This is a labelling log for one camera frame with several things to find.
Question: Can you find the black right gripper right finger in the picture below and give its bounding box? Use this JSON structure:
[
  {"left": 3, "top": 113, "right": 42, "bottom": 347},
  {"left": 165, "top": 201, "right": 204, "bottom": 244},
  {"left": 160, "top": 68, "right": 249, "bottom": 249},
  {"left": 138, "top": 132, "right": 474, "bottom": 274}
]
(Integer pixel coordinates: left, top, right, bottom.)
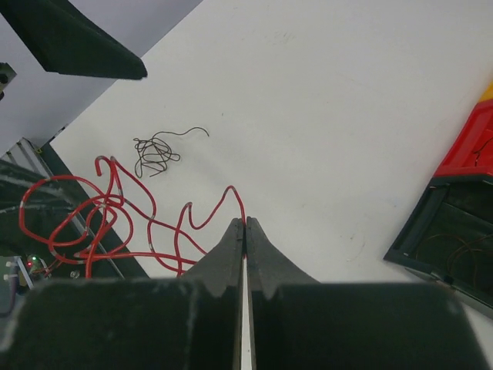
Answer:
[{"left": 245, "top": 218, "right": 488, "bottom": 369}]

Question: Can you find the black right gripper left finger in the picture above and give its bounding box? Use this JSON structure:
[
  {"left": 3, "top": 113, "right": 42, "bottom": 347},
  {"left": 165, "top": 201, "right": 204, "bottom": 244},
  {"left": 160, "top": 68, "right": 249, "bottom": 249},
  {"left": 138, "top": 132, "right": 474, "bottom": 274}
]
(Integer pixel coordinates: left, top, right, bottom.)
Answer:
[{"left": 1, "top": 219, "right": 244, "bottom": 369}]

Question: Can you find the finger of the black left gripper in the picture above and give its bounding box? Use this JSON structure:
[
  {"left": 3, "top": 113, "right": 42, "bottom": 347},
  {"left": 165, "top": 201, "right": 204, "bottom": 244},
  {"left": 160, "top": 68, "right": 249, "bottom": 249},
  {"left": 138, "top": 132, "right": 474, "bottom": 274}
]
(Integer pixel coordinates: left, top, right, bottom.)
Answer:
[
  {"left": 1, "top": 1, "right": 147, "bottom": 80},
  {"left": 1, "top": 160, "right": 88, "bottom": 247}
]

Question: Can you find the red cable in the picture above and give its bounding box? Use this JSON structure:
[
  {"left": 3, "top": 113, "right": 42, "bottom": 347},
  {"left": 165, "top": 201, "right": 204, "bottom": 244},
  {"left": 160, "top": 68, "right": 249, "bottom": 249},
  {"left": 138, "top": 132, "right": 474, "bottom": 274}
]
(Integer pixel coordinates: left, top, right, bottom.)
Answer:
[{"left": 18, "top": 155, "right": 247, "bottom": 278}]

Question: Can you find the dark thin cable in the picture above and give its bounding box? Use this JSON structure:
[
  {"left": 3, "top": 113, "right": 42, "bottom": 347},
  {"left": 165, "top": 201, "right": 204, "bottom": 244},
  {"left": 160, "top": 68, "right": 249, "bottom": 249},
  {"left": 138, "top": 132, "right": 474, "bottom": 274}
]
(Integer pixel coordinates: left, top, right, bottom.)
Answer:
[{"left": 132, "top": 126, "right": 211, "bottom": 178}]

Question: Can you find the black plastic bin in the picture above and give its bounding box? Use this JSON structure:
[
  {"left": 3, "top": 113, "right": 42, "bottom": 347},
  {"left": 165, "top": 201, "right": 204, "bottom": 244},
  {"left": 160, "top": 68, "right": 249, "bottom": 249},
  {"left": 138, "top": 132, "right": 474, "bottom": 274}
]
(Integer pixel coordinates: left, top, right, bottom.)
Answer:
[{"left": 384, "top": 175, "right": 492, "bottom": 317}]

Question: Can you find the red plastic bin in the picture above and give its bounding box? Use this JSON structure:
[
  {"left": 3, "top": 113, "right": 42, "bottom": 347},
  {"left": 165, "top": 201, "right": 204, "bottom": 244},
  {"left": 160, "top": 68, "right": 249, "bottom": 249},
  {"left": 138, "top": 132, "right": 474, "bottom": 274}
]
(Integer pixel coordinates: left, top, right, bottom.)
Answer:
[{"left": 434, "top": 99, "right": 492, "bottom": 177}]

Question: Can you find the yellow plastic bin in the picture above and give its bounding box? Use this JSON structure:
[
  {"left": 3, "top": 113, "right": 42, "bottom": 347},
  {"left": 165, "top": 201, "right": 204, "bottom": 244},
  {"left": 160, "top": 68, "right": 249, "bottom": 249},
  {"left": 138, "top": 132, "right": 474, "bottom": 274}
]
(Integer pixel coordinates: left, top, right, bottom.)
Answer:
[{"left": 479, "top": 82, "right": 493, "bottom": 102}]

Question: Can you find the aluminium rail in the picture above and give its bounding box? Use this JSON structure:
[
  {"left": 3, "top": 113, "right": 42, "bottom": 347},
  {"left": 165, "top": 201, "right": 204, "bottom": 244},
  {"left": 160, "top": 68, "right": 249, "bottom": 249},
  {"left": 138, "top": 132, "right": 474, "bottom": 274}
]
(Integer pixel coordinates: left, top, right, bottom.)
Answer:
[{"left": 1, "top": 140, "right": 132, "bottom": 278}]

